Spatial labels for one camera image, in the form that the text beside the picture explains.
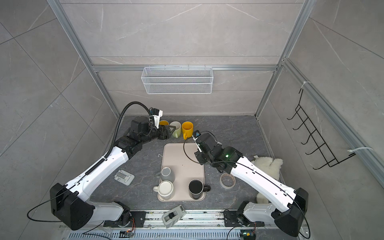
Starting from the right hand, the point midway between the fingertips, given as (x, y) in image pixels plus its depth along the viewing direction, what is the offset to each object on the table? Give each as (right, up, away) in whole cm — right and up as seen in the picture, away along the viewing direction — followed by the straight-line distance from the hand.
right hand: (200, 148), depth 75 cm
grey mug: (-18, -15, +4) cm, 24 cm away
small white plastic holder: (-45, -19, +11) cm, 50 cm away
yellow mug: (-8, +10, +28) cm, 31 cm away
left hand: (-15, +12, +1) cm, 19 cm away
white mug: (-19, -22, +2) cm, 29 cm away
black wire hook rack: (+52, -1, -15) cm, 54 cm away
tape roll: (+16, -21, +11) cm, 29 cm away
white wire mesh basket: (-15, +43, +26) cm, 53 cm away
